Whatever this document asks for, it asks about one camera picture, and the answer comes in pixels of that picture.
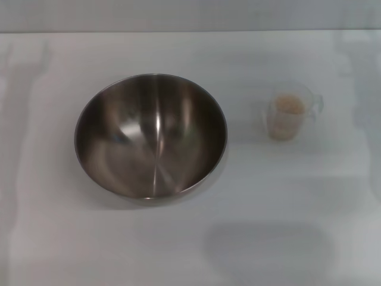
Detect clear plastic measuring cup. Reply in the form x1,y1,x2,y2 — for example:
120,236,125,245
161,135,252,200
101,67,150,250
266,82,324,141

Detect pale rice grains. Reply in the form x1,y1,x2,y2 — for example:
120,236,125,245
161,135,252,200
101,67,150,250
274,93,305,139

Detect stainless steel mixing bowl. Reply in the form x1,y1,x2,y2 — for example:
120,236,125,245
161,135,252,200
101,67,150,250
73,73,229,208

